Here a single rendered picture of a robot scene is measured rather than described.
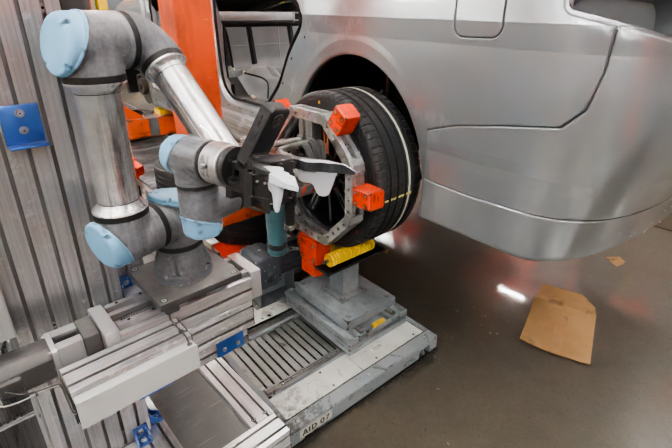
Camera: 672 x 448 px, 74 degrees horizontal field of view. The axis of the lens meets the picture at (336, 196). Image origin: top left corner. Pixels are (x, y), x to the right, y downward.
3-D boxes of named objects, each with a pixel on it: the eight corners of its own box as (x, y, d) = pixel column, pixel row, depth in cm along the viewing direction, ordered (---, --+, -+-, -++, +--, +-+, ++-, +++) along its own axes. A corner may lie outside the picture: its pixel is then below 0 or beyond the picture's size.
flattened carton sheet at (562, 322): (598, 304, 241) (599, 298, 240) (589, 367, 198) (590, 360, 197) (538, 287, 255) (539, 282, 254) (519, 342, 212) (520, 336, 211)
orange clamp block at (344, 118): (352, 133, 163) (362, 116, 156) (335, 137, 158) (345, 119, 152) (342, 120, 166) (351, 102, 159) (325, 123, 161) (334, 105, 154)
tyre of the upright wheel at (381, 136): (315, 83, 212) (323, 212, 233) (273, 88, 198) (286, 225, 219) (423, 88, 163) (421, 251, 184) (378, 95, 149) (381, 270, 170)
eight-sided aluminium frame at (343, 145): (363, 256, 174) (367, 119, 153) (350, 262, 170) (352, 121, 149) (285, 212, 212) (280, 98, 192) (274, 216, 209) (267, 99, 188)
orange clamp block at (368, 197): (366, 199, 166) (384, 207, 159) (351, 205, 161) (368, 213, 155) (367, 182, 163) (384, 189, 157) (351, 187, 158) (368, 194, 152)
